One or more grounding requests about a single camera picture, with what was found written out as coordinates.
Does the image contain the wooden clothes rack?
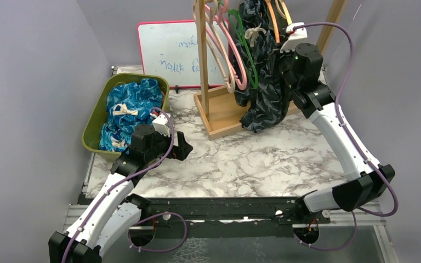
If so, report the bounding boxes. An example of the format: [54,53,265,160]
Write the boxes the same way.
[194,1,346,140]

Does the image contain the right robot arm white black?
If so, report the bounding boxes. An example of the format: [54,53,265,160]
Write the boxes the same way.
[279,43,395,223]

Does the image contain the light wooden hanger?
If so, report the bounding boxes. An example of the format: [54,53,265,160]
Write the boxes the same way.
[192,1,246,93]

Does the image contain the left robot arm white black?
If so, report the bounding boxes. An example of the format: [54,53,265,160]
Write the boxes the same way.
[48,124,193,262]

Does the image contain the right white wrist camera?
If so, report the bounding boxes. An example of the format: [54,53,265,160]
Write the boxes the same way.
[280,22,308,53]

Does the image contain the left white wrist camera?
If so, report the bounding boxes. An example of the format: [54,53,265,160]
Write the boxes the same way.
[152,113,170,137]

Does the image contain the black metal base rail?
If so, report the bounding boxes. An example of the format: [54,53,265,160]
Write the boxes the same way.
[65,196,389,263]

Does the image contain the orange wooden hanger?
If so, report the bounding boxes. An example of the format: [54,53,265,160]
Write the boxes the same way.
[265,0,280,43]

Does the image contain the pink plastic hanger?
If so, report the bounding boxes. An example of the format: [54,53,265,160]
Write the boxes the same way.
[204,1,248,93]

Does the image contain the olive green plastic basket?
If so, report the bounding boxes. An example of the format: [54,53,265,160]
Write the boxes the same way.
[82,73,170,162]

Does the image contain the dark blue patterned shorts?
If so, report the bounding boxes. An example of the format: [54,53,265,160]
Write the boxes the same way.
[230,1,291,133]

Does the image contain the red framed whiteboard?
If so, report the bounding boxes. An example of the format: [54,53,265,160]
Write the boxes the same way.
[137,20,230,89]

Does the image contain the green plastic hanger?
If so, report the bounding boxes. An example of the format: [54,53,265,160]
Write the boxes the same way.
[228,9,259,90]

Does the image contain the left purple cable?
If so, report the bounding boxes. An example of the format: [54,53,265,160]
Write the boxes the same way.
[60,107,190,263]

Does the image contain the blue leaf print shorts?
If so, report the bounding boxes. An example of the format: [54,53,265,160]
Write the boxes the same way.
[99,78,163,152]

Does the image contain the beige wooden hanger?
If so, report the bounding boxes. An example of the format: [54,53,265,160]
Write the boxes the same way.
[275,0,293,25]

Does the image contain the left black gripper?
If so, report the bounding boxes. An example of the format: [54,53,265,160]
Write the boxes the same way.
[145,127,193,162]

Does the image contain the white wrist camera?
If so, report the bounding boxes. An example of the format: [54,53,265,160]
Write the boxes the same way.
[280,22,308,53]
[152,113,170,137]

